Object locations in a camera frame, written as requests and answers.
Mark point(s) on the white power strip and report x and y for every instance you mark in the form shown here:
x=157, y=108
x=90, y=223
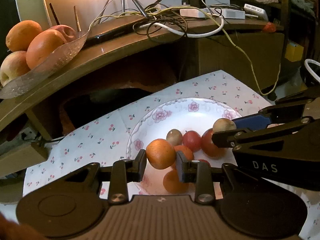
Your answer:
x=224, y=12

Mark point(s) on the small red object on stand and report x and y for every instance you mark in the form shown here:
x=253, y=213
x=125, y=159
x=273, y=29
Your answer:
x=269, y=28

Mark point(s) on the cardboard box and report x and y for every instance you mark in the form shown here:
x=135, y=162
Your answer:
x=22, y=157

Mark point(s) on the cherry print tablecloth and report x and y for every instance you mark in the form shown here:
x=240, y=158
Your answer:
x=104, y=139

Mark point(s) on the large red tomato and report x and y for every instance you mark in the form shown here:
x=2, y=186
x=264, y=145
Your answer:
x=209, y=148

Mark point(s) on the orange in tray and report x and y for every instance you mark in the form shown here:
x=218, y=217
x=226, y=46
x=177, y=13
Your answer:
x=42, y=46
x=20, y=35

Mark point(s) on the red apple in tray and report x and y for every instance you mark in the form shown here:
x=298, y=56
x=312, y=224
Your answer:
x=68, y=32

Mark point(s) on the small red tomato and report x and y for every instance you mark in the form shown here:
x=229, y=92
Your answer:
x=192, y=140

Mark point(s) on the glass fruit tray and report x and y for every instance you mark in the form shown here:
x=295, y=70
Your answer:
x=54, y=62

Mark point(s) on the white floral plate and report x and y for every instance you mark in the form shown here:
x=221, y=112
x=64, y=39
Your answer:
x=186, y=114

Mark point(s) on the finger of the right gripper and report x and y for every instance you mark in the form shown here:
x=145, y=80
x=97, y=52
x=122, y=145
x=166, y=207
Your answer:
x=297, y=135

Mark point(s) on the small brown round fruit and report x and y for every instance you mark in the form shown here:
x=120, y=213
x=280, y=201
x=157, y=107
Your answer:
x=174, y=137

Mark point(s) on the top orange in tray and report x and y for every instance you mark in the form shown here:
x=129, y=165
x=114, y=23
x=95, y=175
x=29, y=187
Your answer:
x=20, y=35

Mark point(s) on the wooden tv stand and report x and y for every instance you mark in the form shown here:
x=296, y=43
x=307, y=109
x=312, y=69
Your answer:
x=111, y=74

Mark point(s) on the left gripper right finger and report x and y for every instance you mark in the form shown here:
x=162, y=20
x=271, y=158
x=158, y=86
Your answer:
x=199, y=173

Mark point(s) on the black router with antennas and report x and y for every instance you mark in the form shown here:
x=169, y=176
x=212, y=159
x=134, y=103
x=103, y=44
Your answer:
x=119, y=26

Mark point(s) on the yellow apple in tray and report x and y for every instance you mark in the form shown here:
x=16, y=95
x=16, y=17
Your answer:
x=13, y=66

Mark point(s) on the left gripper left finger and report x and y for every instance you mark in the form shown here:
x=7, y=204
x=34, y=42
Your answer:
x=123, y=172

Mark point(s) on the front orange in tray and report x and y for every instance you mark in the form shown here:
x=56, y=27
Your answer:
x=42, y=46

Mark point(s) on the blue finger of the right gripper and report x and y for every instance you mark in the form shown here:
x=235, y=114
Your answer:
x=284, y=110

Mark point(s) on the small orange mandarin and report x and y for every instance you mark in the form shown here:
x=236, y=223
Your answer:
x=186, y=151

